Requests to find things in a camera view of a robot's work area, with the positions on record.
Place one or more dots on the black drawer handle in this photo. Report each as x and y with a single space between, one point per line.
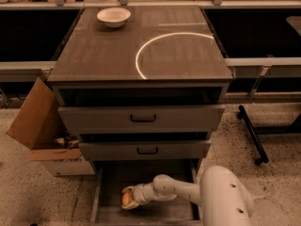
147 150
151 118

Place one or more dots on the white bowl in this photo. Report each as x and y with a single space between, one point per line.
114 17

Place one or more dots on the grey bottom drawer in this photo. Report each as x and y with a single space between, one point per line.
115 175

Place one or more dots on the grey top drawer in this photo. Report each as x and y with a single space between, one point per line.
116 119

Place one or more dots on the orange fruit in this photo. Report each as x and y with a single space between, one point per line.
126 198

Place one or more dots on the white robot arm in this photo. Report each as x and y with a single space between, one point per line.
225 201

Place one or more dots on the black cart base bar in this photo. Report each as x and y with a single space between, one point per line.
242 115

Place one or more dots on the grey drawer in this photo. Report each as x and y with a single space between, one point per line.
105 151
115 175
116 119

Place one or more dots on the black top drawer handle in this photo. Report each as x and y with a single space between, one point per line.
151 118

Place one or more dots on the black middle drawer handle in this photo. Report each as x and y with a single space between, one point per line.
147 150

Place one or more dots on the grey drawer cabinet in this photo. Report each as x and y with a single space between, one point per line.
160 56

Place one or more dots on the grey middle drawer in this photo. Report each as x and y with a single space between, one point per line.
105 151

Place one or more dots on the brown cardboard box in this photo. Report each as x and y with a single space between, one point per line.
39 128

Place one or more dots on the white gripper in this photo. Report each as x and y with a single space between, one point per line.
138 195

